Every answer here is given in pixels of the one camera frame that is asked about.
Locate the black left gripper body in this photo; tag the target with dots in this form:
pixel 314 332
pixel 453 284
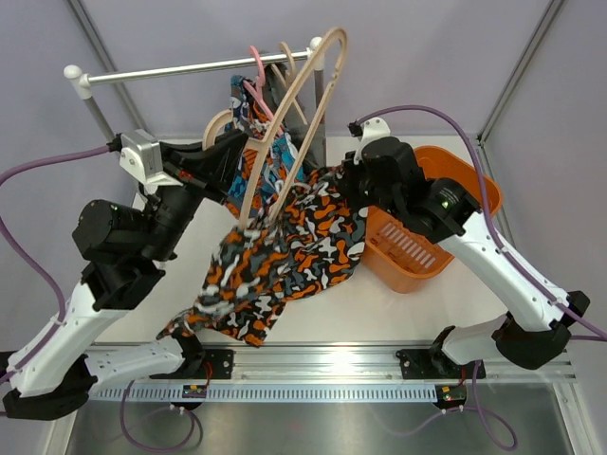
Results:
pixel 197 181

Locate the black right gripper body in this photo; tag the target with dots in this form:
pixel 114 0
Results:
pixel 359 188

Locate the pink plastic hanger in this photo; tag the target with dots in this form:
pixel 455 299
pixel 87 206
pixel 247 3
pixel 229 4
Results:
pixel 256 88

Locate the orange black camouflage shorts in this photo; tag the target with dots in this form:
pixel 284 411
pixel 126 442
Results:
pixel 315 243

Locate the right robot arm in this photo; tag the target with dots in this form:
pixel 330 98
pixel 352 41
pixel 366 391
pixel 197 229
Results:
pixel 442 200

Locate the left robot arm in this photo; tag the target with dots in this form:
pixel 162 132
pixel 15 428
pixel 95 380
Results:
pixel 123 247

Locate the grey sweat shorts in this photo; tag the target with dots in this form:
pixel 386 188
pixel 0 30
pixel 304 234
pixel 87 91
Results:
pixel 295 120

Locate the beige hanger with grey shorts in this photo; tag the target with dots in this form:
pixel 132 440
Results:
pixel 289 61

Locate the white and metal clothes rack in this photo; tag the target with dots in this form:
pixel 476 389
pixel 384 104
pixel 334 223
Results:
pixel 83 83

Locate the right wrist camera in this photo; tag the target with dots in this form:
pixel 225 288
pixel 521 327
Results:
pixel 370 129

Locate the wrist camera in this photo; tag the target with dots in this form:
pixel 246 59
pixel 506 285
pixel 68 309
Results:
pixel 370 129
pixel 140 157

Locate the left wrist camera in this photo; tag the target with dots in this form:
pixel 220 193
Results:
pixel 140 157

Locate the aluminium mounting rail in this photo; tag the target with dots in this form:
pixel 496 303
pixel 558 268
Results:
pixel 341 362

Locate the white slotted cable duct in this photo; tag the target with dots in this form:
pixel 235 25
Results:
pixel 156 392

